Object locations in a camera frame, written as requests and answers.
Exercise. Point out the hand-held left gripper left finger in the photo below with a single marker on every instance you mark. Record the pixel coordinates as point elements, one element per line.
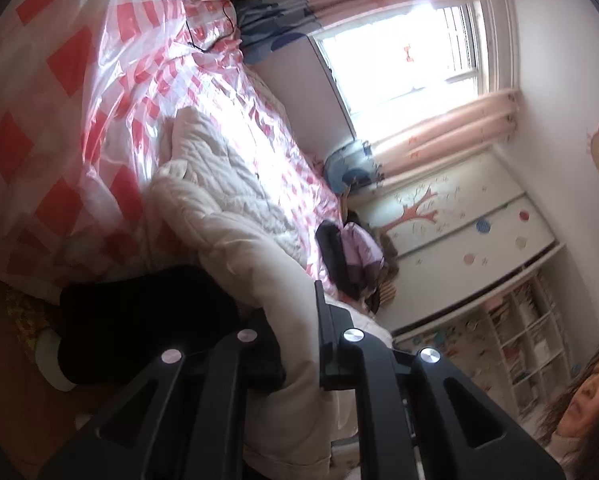
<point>229,360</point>

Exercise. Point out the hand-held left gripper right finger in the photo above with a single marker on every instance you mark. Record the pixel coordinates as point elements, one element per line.
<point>339,355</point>

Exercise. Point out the beige quilted jacket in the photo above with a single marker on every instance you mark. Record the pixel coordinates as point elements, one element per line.
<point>239,220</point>

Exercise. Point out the person's leg in black pants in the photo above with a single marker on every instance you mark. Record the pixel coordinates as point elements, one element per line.
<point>144,320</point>

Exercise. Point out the purple jacket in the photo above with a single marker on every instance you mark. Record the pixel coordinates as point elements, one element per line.
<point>359,252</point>

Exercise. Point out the black garment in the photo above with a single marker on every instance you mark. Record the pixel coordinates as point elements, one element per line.
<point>332,250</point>

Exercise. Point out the person's white sock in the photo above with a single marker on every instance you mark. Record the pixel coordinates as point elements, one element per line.
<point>49,360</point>

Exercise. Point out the white bookshelf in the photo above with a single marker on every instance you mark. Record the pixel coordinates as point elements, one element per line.
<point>524,330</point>

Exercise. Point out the white wardrobe with tree decal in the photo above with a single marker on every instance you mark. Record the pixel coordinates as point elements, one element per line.
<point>479,220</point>

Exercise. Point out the patterned floor mat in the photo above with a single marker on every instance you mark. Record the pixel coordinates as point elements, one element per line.
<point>24,315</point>

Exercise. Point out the pink curtain with blue hem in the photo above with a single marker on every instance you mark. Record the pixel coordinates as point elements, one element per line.
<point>379,0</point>
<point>454,130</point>

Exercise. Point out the cream bed side panel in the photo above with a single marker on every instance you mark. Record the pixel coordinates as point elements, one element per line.
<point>299,95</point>

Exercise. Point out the window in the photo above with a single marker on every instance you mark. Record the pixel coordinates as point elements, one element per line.
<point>404,60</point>

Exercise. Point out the red checkered plastic sheet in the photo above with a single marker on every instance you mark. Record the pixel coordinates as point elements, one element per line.
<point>54,110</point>

